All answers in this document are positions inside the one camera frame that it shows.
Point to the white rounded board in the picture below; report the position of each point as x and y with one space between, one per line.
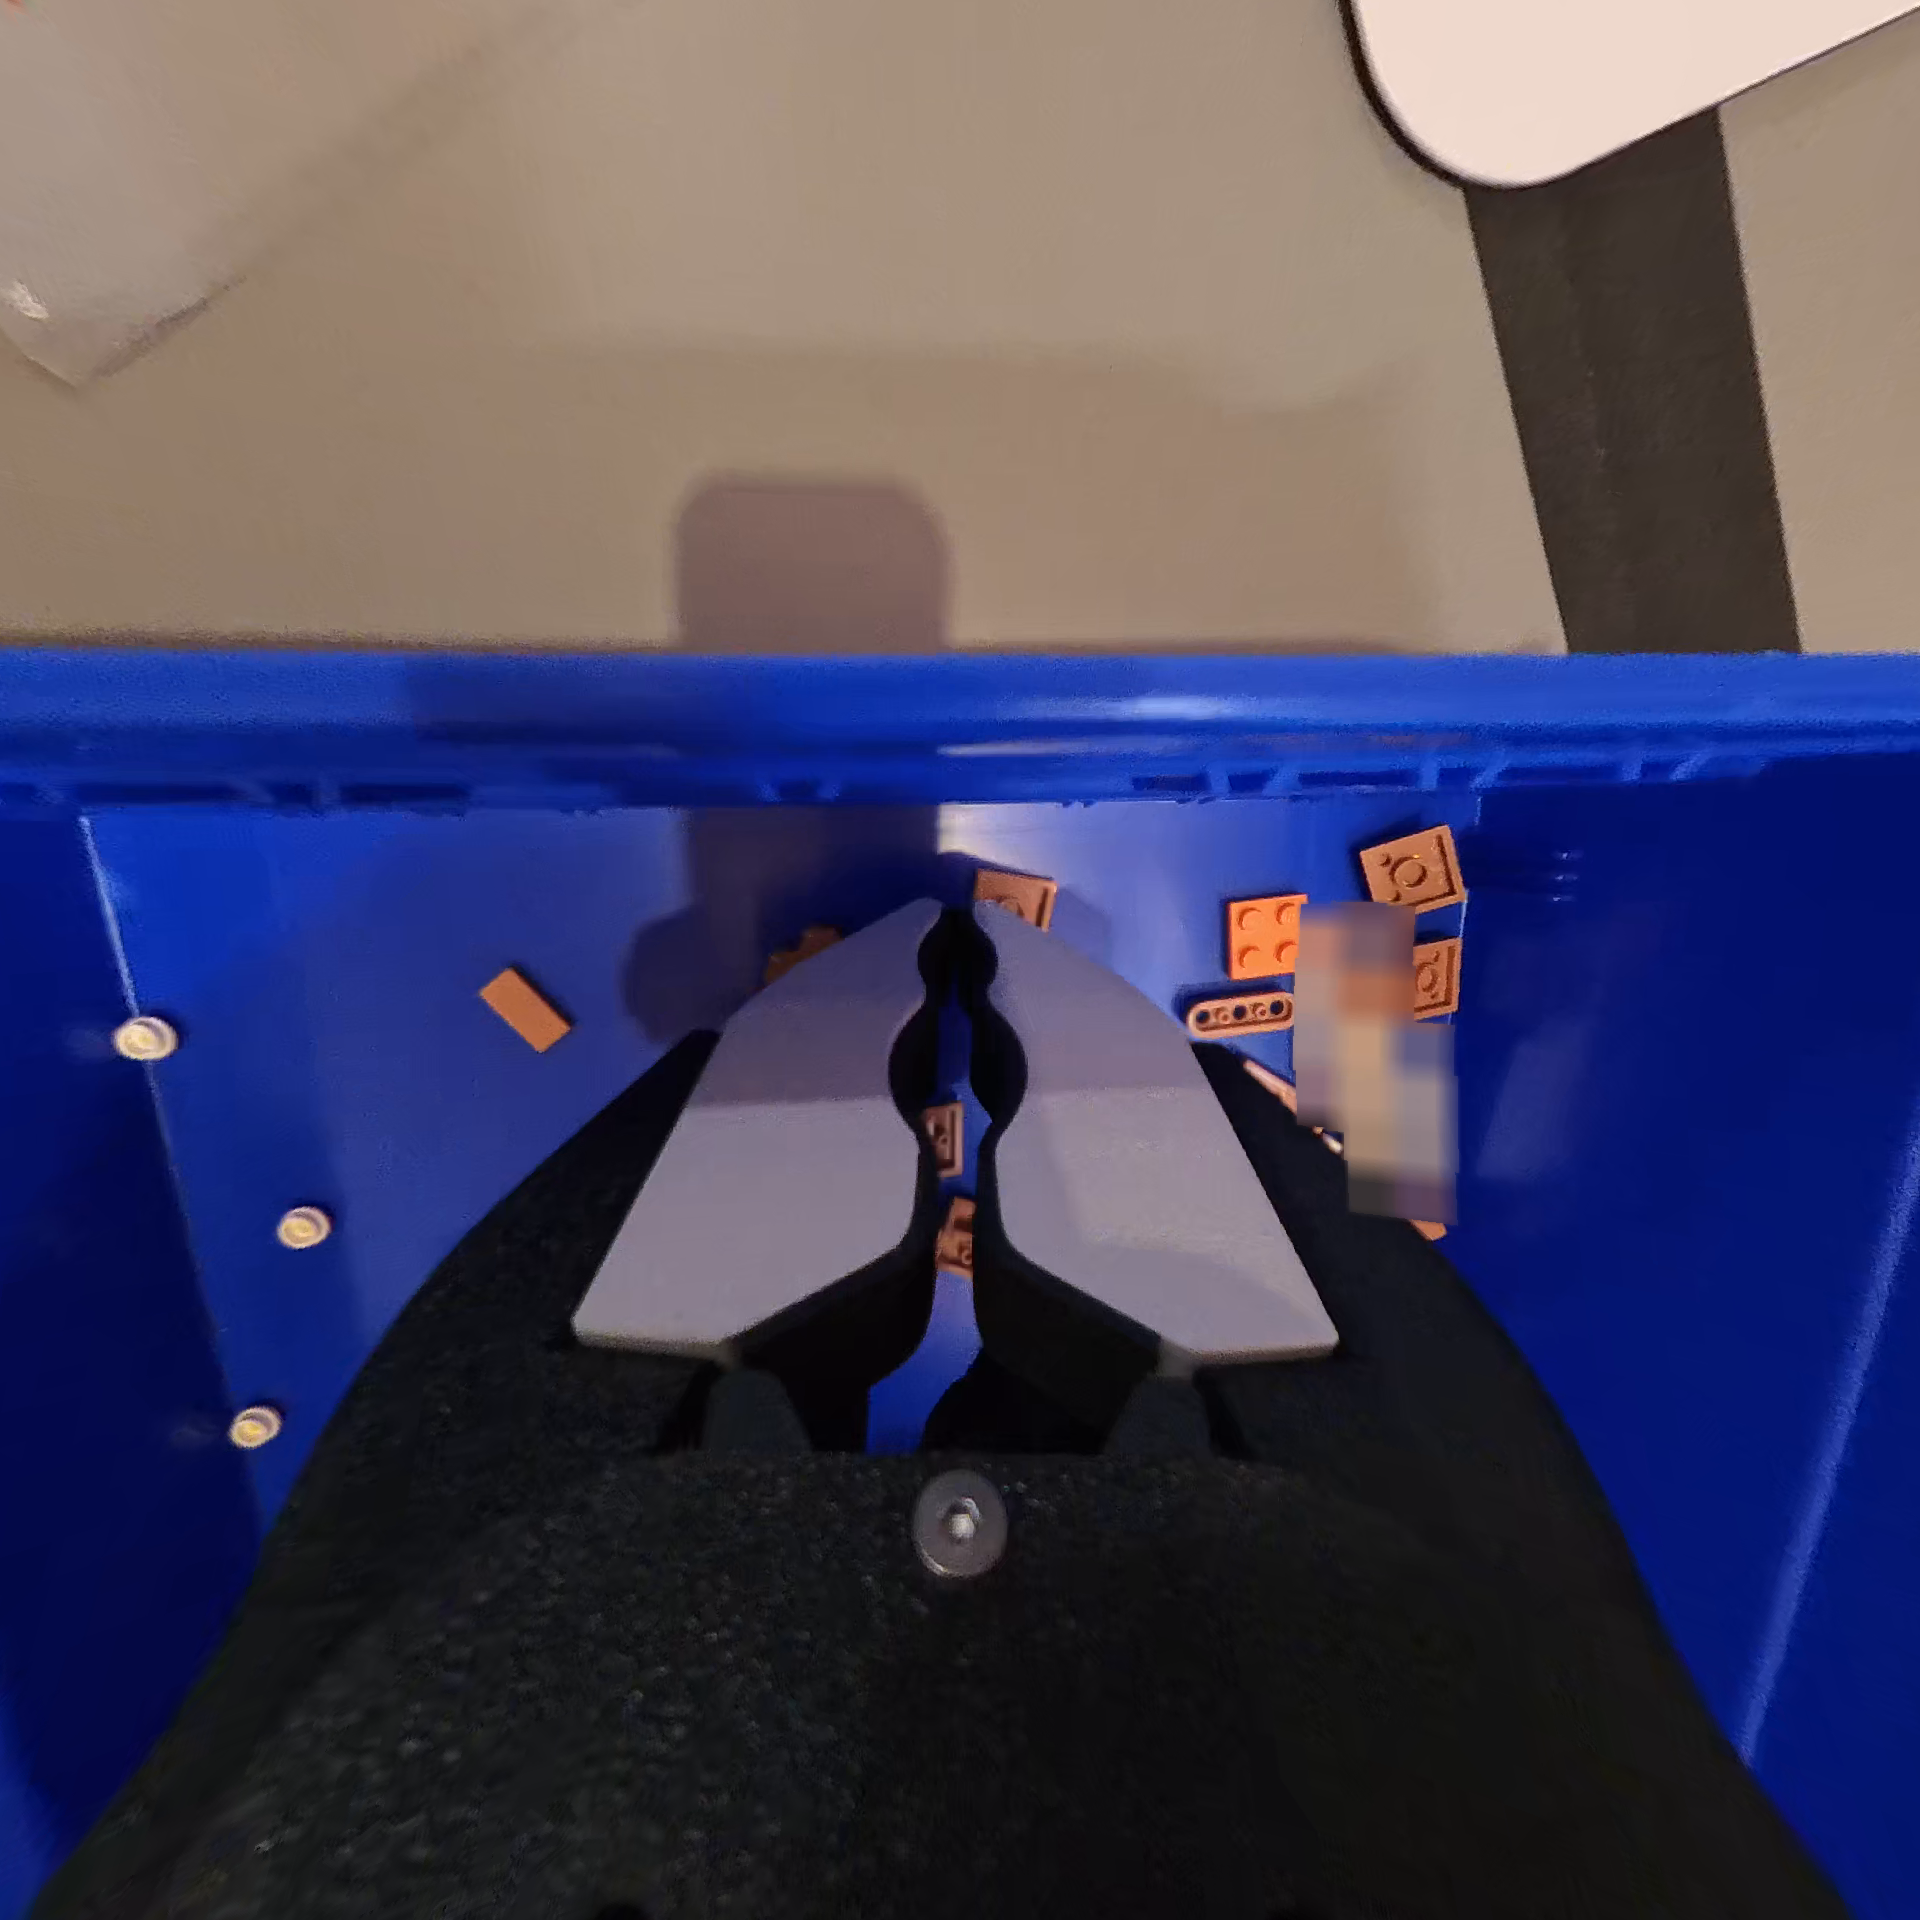
1574 74

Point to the dark bar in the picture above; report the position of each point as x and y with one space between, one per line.
1637 421

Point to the brown brick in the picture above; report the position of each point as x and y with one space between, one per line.
945 1143
802 953
954 1237

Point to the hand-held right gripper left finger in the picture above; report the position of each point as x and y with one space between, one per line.
781 1172

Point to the brown beam with holes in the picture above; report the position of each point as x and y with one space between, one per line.
1238 1014

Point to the blue plastic bin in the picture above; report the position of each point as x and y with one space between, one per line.
374 900

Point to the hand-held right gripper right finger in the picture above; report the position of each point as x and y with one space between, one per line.
1143 1172

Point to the round translucent stud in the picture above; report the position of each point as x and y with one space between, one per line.
258 1424
304 1229
147 1038

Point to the orange four-stud plate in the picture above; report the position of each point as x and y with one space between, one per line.
1264 939

